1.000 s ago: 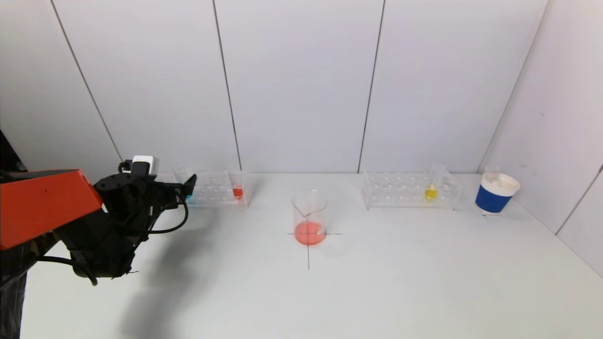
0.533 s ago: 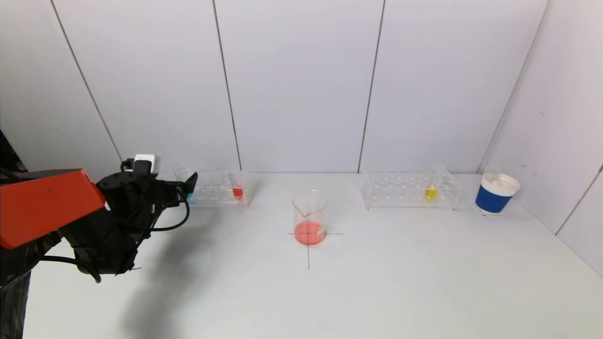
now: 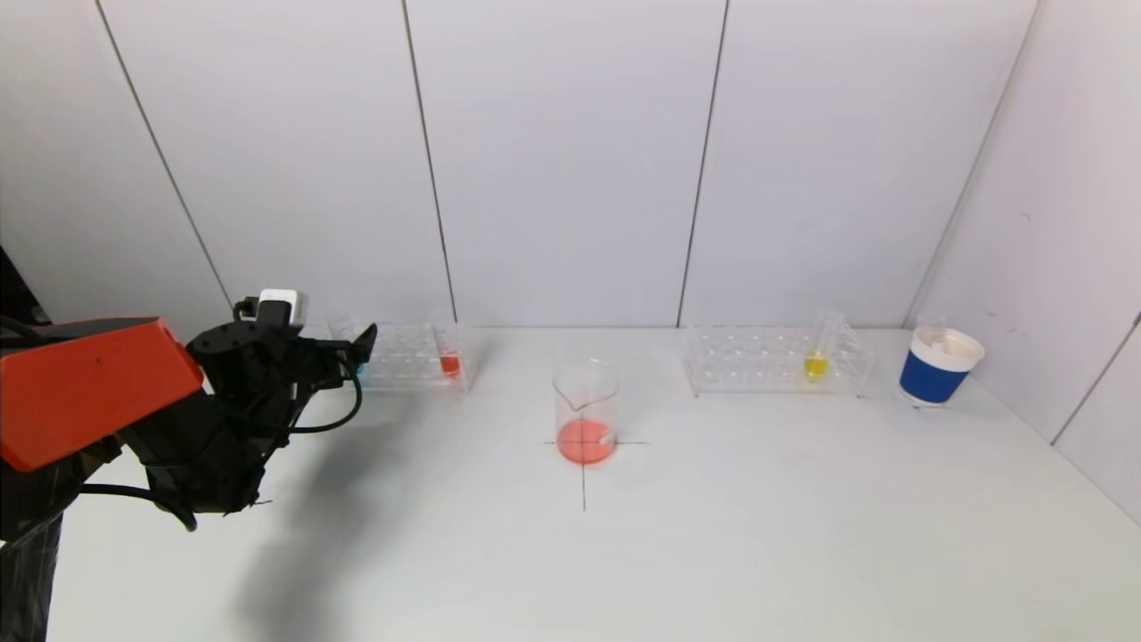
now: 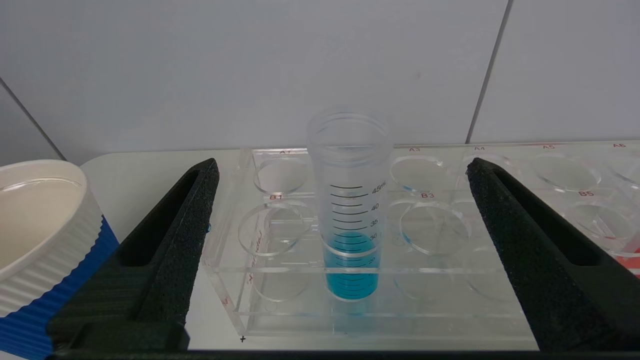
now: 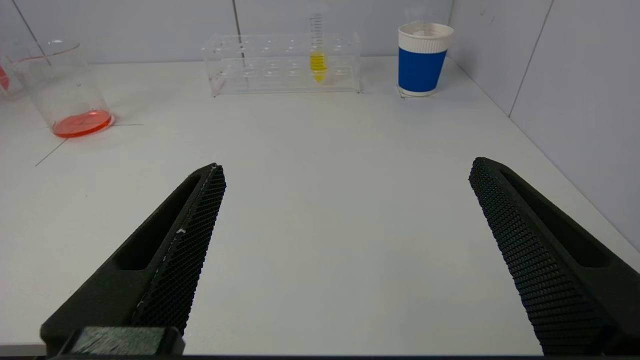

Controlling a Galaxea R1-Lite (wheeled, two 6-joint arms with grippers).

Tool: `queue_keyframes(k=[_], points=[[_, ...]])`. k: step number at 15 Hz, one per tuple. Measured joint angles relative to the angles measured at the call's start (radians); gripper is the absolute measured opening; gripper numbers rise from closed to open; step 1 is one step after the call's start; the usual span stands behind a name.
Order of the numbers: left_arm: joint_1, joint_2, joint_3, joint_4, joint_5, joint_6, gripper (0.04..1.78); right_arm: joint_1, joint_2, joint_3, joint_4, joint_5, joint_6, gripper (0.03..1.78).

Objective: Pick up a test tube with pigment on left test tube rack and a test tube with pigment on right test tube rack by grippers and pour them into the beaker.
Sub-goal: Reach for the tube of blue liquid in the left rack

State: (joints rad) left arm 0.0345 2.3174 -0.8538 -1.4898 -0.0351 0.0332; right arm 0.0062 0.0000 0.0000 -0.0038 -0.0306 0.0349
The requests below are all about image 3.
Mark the clear acrylic tube rack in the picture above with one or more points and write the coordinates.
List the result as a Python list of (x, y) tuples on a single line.
[(410, 361), (758, 366)]

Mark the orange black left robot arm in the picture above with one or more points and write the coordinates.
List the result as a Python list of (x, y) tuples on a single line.
[(89, 383)]

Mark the clear tube, yellow pigment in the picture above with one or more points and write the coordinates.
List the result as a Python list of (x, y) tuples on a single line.
[(814, 366)]

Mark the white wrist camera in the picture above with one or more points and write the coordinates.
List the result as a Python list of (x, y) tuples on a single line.
[(283, 305)]

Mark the clear tube, red pigment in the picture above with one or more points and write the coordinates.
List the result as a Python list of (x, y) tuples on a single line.
[(451, 365)]

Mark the clear glass beaker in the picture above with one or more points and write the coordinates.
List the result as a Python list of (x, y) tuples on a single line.
[(586, 441)]

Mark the blue white paper cup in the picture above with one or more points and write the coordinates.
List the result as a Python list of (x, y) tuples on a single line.
[(927, 379)]

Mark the white-labelled clear plastic tube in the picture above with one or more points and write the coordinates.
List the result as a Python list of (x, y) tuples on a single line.
[(931, 330)]

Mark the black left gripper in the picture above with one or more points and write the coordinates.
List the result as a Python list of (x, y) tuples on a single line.
[(316, 364)]

